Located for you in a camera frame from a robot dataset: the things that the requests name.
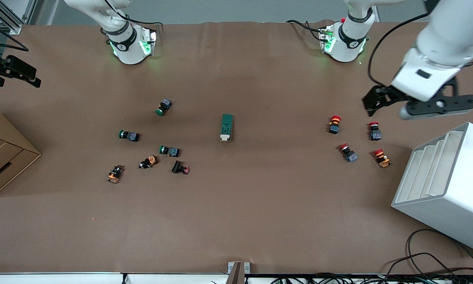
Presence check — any green rectangular connector block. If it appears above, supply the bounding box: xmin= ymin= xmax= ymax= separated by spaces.
xmin=220 ymin=114 xmax=234 ymax=143

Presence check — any red push button grey block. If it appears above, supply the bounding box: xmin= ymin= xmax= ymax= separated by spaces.
xmin=368 ymin=121 xmax=382 ymax=141
xmin=337 ymin=143 xmax=358 ymax=163

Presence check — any red emergency button orange block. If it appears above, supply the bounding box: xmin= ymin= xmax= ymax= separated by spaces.
xmin=372 ymin=148 xmax=392 ymax=169
xmin=328 ymin=115 xmax=342 ymax=135

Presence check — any brown cardboard drawer box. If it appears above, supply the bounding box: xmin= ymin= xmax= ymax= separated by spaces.
xmin=0 ymin=106 xmax=42 ymax=198

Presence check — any white stepped plastic rack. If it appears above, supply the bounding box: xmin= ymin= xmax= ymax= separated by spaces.
xmin=391 ymin=121 xmax=473 ymax=254

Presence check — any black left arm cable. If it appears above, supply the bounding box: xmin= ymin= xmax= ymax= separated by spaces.
xmin=368 ymin=13 xmax=431 ymax=90

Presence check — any aluminium frame profile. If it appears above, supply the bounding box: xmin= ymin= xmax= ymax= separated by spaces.
xmin=0 ymin=0 xmax=39 ymax=35

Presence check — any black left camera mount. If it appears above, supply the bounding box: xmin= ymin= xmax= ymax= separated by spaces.
xmin=408 ymin=76 xmax=473 ymax=116

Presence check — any black base power cable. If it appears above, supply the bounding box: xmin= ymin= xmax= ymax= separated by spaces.
xmin=286 ymin=19 xmax=327 ymax=42

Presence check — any black orange selector switch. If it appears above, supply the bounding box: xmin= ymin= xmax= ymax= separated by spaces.
xmin=106 ymin=165 xmax=125 ymax=184
xmin=138 ymin=155 xmax=159 ymax=170

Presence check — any black looping floor cable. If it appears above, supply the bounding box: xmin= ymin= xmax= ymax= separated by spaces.
xmin=406 ymin=228 xmax=473 ymax=277

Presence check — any black switch red contact block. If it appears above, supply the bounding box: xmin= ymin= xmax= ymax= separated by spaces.
xmin=171 ymin=160 xmax=191 ymax=175

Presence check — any black cable bundle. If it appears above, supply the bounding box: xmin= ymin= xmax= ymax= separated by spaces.
xmin=271 ymin=270 xmax=473 ymax=284

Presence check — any metal mounting bracket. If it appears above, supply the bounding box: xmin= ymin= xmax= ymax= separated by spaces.
xmin=227 ymin=261 xmax=251 ymax=284

